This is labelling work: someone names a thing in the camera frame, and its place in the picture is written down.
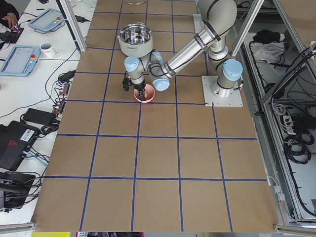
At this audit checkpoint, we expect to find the black power adapter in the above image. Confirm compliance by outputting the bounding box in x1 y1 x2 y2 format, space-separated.
20 108 56 125

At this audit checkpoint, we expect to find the white mug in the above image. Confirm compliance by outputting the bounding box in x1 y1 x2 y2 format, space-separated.
40 42 59 59

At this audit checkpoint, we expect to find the aluminium frame post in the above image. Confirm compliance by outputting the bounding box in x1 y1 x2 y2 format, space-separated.
56 0 86 53

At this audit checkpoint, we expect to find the blue teach pendant far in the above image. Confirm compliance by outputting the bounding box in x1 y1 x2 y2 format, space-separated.
28 8 65 32

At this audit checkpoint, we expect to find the pink bowl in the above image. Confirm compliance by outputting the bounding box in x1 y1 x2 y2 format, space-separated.
134 84 156 103

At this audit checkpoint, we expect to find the person hand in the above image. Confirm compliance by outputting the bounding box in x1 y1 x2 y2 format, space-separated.
0 13 18 29

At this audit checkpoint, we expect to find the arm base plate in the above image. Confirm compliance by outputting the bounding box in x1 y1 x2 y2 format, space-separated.
201 76 243 107
193 14 207 33

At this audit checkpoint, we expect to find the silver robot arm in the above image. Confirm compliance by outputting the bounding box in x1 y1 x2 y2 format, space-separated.
118 0 237 102

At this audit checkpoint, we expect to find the white cooking pot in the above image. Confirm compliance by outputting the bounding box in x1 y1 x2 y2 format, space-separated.
118 22 153 58

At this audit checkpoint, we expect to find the blue teach pendant near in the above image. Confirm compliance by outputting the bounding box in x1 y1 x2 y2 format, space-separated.
0 45 40 77

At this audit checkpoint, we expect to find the blue teach pendant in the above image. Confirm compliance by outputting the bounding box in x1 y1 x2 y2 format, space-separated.
0 45 40 77
28 8 65 32

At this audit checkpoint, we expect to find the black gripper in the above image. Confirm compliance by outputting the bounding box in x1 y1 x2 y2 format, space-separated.
134 82 146 100

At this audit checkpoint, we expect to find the black computer box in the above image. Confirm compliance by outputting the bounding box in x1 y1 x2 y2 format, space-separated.
0 120 40 171

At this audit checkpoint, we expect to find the white cloth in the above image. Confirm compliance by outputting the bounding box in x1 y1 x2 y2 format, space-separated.
254 42 285 63

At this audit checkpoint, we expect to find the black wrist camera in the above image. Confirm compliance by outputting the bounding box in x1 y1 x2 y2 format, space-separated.
122 77 131 91

